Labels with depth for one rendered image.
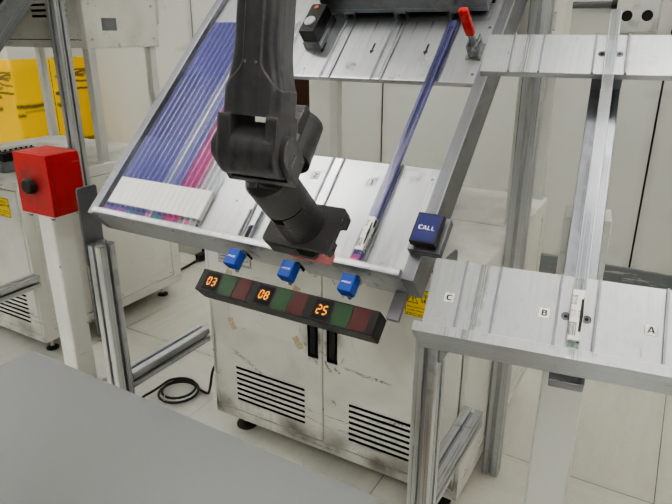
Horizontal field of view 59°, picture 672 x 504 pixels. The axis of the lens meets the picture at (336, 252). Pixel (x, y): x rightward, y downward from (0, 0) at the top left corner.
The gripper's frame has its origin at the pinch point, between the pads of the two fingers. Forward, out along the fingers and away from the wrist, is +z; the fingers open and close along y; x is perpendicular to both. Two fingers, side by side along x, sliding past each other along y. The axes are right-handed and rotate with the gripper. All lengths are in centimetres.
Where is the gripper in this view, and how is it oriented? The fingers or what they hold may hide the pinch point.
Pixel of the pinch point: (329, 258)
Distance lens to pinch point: 83.5
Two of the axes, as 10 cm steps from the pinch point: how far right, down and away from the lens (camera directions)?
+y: -8.6, -1.7, 4.8
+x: -3.7, 8.6, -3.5
